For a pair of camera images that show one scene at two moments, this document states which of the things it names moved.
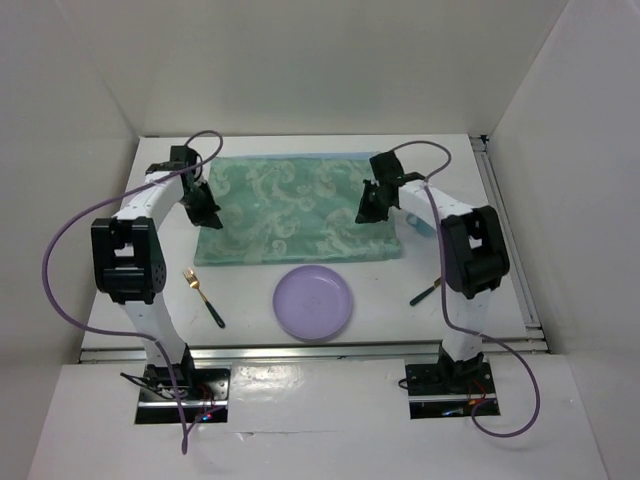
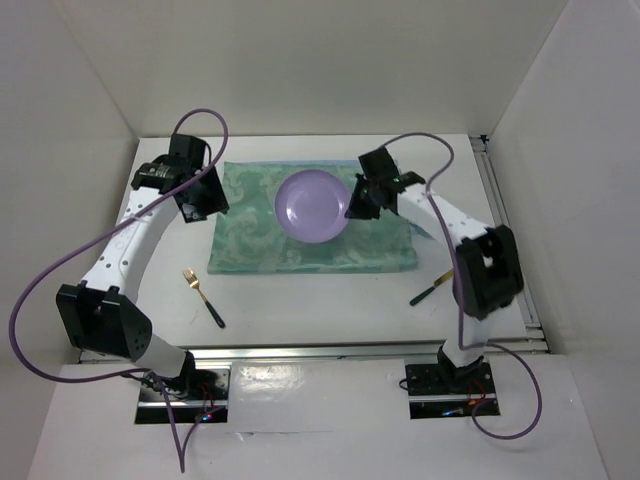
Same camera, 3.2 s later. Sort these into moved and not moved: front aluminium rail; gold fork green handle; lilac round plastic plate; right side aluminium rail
Moved: lilac round plastic plate
Not moved: gold fork green handle; right side aluminium rail; front aluminium rail
